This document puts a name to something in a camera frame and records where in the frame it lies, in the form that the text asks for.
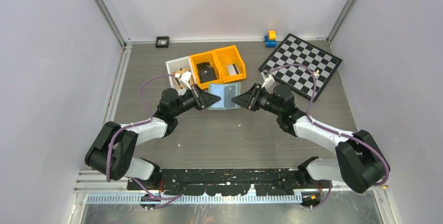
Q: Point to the middle orange storage bin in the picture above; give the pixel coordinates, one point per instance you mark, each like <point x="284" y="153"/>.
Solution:
<point x="211" y="57"/>

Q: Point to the black wallet in bin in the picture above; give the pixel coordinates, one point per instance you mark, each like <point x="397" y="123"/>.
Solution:
<point x="206" y="72"/>

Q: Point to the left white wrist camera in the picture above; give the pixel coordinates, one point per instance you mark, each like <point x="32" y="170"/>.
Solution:
<point x="182" y="79"/>

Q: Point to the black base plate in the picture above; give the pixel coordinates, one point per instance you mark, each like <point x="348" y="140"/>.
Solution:
<point x="229" y="182"/>

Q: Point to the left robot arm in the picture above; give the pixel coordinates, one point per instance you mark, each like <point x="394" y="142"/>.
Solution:
<point x="112" y="151"/>

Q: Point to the brown cards in white bin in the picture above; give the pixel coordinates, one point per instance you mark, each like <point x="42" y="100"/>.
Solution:
<point x="182" y="70"/>

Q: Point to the white storage bin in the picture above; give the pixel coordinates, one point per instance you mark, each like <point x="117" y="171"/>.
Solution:
<point x="174" y="65"/>

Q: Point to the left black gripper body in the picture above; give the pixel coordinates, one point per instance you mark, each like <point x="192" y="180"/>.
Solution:
<point x="189" y="101"/>

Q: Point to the small black square box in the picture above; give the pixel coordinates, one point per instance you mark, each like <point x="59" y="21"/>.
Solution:
<point x="162" y="42"/>

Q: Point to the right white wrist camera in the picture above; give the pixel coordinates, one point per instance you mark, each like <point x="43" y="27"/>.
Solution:
<point x="268" y="79"/>

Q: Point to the black white chessboard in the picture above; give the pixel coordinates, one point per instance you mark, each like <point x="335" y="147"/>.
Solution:
<point x="294" y="62"/>

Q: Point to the orange storage bin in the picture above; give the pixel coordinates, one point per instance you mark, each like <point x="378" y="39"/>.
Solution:
<point x="230" y="55"/>
<point x="211" y="57"/>

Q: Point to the white card with stripe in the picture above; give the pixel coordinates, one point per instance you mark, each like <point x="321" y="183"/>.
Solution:
<point x="232" y="69"/>

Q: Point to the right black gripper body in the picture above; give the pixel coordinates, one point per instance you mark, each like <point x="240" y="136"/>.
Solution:
<point x="261" y="100"/>

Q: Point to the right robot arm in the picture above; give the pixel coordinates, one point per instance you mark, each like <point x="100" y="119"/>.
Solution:
<point x="358" y="162"/>

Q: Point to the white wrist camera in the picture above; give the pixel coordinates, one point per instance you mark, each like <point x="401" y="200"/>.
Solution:
<point x="182" y="79"/>
<point x="268" y="79"/>

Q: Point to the right orange storage bin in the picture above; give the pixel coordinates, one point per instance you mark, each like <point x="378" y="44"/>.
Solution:
<point x="230" y="55"/>

